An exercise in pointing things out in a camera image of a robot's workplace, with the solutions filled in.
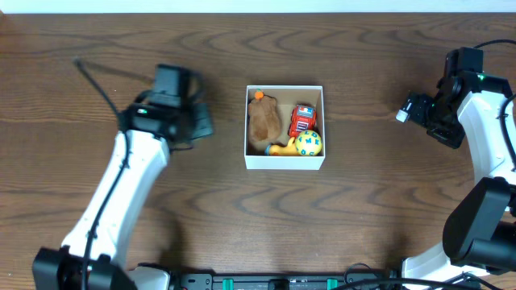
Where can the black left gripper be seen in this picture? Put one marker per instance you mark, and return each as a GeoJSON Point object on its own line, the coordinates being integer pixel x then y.
{"type": "Point", "coordinates": [200, 122]}

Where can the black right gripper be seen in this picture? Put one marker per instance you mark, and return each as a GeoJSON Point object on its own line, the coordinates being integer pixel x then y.
{"type": "Point", "coordinates": [453, 136]}

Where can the brown plush toy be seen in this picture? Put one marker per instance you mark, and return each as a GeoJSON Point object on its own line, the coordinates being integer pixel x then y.
{"type": "Point", "coordinates": [264, 120]}

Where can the orange rubber duck toy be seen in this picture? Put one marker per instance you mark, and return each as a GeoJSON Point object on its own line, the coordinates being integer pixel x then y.
{"type": "Point", "coordinates": [288, 150]}

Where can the red toy fire truck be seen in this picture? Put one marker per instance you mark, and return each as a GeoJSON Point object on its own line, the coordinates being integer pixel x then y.
{"type": "Point", "coordinates": [303, 118]}

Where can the yellow letter ball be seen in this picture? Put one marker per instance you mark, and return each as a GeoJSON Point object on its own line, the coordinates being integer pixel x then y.
{"type": "Point", "coordinates": [308, 143]}

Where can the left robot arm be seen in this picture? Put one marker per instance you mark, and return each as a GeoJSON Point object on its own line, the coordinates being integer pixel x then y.
{"type": "Point", "coordinates": [164, 119]}

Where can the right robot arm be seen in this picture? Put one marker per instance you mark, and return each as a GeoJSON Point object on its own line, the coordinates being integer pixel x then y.
{"type": "Point", "coordinates": [475, 107]}

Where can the white cardboard box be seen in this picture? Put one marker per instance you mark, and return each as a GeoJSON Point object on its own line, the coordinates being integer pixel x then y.
{"type": "Point", "coordinates": [288, 96]}

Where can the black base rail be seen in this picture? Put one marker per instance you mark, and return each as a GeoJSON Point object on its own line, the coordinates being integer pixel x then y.
{"type": "Point", "coordinates": [282, 282]}

